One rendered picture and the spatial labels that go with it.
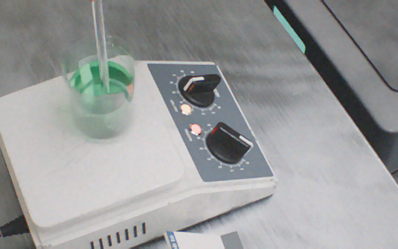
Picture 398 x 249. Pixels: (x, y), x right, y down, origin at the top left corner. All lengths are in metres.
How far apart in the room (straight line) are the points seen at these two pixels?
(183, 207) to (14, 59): 0.24
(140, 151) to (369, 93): 0.67
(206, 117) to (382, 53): 0.64
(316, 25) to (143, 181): 0.73
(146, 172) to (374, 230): 0.20
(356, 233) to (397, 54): 0.62
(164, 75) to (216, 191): 0.11
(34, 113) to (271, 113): 0.22
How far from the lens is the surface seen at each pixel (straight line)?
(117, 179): 0.67
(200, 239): 0.73
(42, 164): 0.69
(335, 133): 0.81
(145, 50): 0.84
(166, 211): 0.70
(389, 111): 1.30
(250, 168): 0.73
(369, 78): 1.32
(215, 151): 0.72
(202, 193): 0.70
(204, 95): 0.76
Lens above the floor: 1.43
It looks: 59 degrees down
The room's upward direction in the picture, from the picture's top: 3 degrees clockwise
